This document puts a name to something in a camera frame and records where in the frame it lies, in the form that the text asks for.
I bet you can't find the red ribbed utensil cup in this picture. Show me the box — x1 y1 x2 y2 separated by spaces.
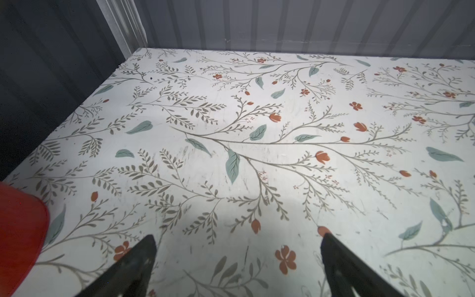
1 183 49 297

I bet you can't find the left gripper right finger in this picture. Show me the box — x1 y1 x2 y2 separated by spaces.
320 233 402 297

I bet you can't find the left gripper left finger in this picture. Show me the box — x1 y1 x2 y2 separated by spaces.
77 235 157 297

